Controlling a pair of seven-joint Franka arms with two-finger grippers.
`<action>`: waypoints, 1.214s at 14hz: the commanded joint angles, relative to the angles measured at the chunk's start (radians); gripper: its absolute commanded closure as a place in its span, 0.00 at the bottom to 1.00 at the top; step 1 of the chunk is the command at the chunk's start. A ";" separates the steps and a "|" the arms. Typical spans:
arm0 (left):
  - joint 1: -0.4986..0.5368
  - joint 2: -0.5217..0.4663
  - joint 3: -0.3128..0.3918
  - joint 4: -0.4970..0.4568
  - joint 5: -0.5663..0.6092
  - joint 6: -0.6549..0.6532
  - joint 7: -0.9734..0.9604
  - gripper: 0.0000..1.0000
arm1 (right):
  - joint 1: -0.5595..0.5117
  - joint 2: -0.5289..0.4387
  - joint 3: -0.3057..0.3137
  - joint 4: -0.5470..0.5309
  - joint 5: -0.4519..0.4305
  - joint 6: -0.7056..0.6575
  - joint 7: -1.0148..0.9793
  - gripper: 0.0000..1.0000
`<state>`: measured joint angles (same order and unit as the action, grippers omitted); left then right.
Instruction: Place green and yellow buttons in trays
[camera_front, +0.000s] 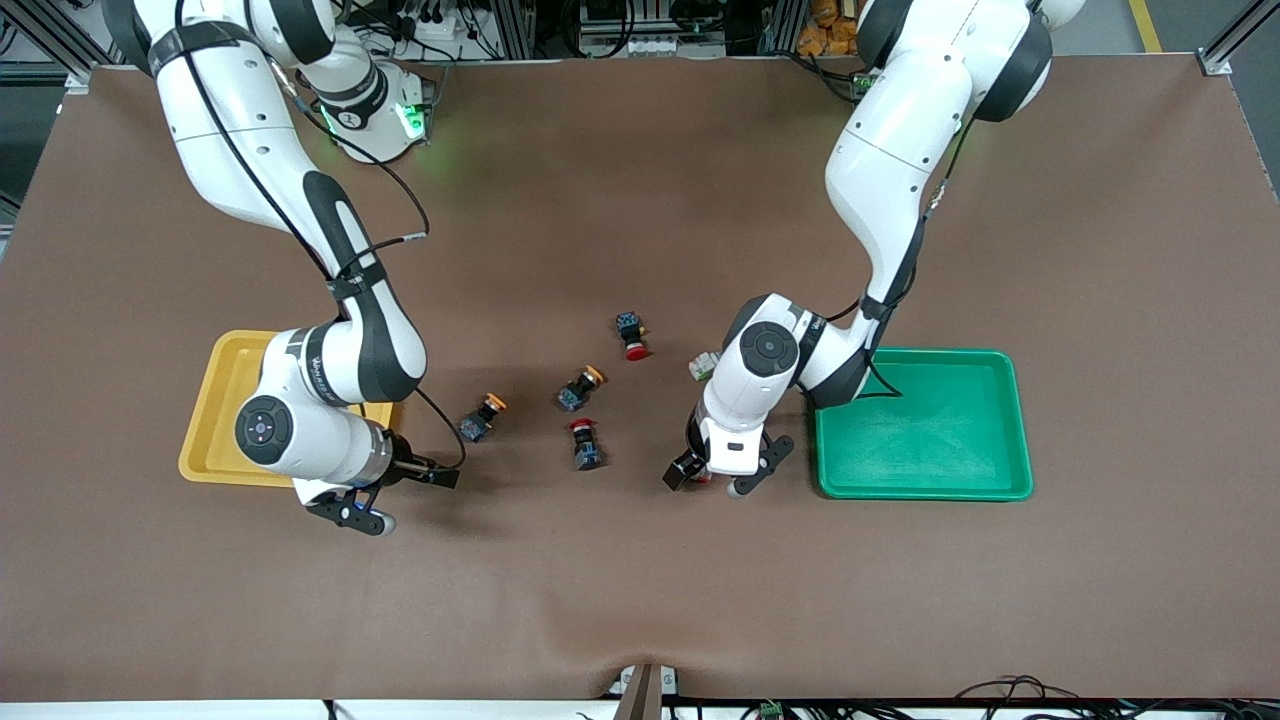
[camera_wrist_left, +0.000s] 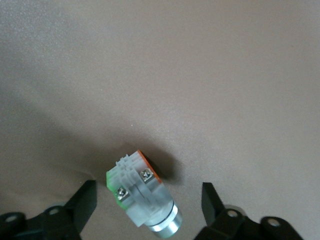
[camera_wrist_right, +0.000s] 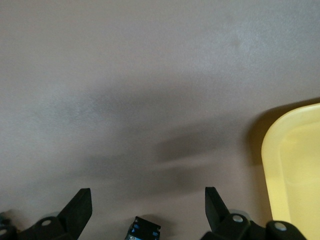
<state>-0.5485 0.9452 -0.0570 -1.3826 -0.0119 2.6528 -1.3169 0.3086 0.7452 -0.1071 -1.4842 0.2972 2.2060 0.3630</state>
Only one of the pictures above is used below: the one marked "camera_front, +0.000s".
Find yellow push button switch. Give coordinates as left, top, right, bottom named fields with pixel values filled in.
left=458, top=393, right=508, bottom=444
left=556, top=365, right=606, bottom=413

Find green plastic tray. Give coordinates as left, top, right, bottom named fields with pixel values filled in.
left=812, top=347, right=1035, bottom=502

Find pile of orange objects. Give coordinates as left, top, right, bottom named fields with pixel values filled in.
left=795, top=0, right=866, bottom=56

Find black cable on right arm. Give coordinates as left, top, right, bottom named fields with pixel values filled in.
left=175, top=0, right=469, bottom=471

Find aluminium frame profile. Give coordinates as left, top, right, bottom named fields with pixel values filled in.
left=1195, top=0, right=1280, bottom=79
left=0, top=0, right=106, bottom=96

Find red push button switch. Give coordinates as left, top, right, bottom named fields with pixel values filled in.
left=615, top=312, right=653, bottom=362
left=568, top=418, right=607, bottom=472

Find dark equipment rack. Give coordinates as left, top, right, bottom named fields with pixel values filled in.
left=540, top=0, right=801, bottom=59

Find yellow plastic tray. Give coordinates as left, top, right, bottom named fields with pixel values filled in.
left=178, top=330, right=399, bottom=493

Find white power strip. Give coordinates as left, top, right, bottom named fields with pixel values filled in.
left=395, top=5, right=471, bottom=46

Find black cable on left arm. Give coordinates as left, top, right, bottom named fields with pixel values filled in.
left=820, top=100, right=976, bottom=403

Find white post bracket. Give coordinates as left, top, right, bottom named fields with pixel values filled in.
left=608, top=667, right=679, bottom=698

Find black loose cables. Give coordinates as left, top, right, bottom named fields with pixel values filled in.
left=950, top=675, right=1280, bottom=720

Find brown table mat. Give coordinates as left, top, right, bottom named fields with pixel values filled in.
left=0, top=55, right=1280, bottom=701

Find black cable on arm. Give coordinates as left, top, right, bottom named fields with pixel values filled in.
left=820, top=100, right=976, bottom=403
left=175, top=0, right=469, bottom=471

